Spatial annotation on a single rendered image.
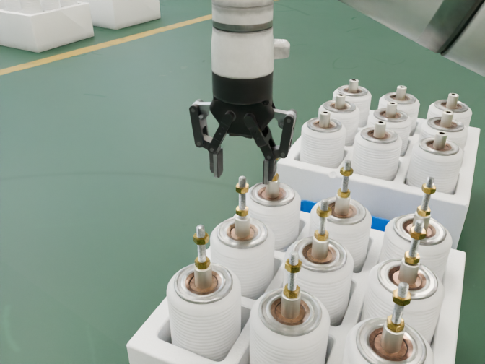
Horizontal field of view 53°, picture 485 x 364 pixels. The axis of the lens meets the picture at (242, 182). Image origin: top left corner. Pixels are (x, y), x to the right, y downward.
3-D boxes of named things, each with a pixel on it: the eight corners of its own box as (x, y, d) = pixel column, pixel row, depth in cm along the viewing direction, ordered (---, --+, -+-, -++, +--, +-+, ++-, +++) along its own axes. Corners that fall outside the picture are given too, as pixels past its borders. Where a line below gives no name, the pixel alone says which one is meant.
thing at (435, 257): (436, 311, 82) (460, 225, 73) (418, 349, 75) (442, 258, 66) (382, 289, 87) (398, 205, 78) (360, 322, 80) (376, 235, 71)
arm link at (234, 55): (291, 55, 64) (293, 6, 61) (272, 81, 54) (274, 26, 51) (225, 50, 66) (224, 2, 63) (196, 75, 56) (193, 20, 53)
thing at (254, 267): (204, 334, 78) (199, 245, 69) (225, 294, 86) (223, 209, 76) (261, 349, 75) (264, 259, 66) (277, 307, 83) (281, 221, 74)
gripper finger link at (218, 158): (222, 147, 66) (223, 171, 68) (218, 146, 66) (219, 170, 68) (217, 154, 64) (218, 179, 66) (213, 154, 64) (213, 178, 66)
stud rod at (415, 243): (408, 273, 61) (419, 224, 57) (403, 268, 62) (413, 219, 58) (414, 271, 62) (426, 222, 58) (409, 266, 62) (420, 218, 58)
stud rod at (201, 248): (201, 271, 62) (198, 223, 58) (208, 273, 61) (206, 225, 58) (198, 276, 61) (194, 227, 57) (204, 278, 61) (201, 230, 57)
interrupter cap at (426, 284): (378, 257, 67) (379, 253, 66) (435, 267, 65) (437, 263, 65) (374, 295, 61) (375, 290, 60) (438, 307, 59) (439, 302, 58)
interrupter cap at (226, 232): (208, 244, 69) (208, 240, 69) (226, 216, 75) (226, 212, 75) (259, 255, 67) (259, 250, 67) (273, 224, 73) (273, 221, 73)
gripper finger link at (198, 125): (203, 97, 63) (214, 139, 66) (190, 100, 64) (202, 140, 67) (195, 105, 61) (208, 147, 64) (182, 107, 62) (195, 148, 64)
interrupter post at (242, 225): (232, 237, 71) (232, 219, 69) (237, 228, 73) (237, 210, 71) (247, 240, 70) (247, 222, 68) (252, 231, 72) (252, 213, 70)
